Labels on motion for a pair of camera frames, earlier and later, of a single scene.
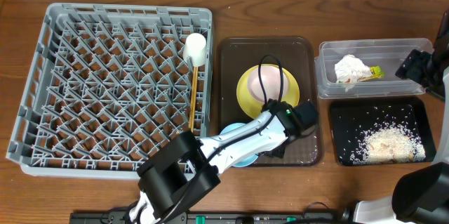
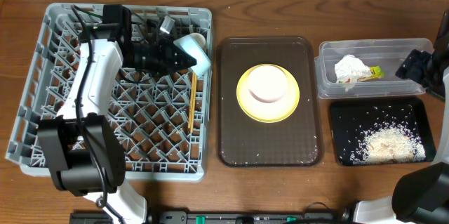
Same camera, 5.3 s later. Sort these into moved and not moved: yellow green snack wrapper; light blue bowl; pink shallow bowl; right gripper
Moved: light blue bowl
Not moved: pink shallow bowl; yellow green snack wrapper; right gripper
